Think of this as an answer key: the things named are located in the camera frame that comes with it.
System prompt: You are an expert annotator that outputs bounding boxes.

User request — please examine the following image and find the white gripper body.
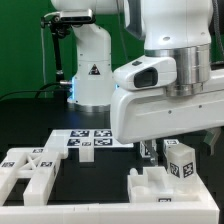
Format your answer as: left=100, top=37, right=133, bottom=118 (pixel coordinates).
left=110, top=69, right=224, bottom=144

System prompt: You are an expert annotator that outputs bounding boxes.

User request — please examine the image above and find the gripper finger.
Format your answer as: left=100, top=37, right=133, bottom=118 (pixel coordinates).
left=204, top=128, right=221, bottom=155
left=143, top=139, right=158, bottom=165

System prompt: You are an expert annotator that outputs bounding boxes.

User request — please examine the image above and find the white chair seat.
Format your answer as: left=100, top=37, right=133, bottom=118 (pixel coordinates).
left=127, top=166, right=200, bottom=203

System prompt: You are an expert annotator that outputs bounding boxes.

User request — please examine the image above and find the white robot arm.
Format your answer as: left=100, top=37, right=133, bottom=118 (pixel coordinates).
left=51, top=0, right=224, bottom=144

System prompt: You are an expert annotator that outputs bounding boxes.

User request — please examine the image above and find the white chair nut cube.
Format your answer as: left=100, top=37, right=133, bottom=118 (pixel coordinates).
left=163, top=139, right=179, bottom=154
left=140, top=142, right=151, bottom=158

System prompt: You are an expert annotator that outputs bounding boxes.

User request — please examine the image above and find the white corner fence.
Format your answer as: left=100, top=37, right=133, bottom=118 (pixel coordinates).
left=0, top=173, right=219, bottom=224

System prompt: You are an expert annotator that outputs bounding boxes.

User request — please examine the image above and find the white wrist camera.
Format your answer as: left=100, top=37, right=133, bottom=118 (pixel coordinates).
left=114, top=56, right=177, bottom=91

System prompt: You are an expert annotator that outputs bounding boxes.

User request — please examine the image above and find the black cable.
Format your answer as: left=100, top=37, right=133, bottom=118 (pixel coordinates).
left=0, top=82, right=63, bottom=102

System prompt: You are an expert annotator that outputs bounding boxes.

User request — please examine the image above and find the white chair back frame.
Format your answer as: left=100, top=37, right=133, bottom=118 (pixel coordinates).
left=0, top=148, right=62, bottom=206

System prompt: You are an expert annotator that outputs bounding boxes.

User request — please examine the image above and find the black camera stand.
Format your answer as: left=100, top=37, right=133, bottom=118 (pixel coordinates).
left=40, top=15, right=70, bottom=100

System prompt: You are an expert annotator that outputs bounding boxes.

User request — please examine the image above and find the grey camera on stand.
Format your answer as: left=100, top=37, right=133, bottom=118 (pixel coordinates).
left=59, top=9, right=93, bottom=24

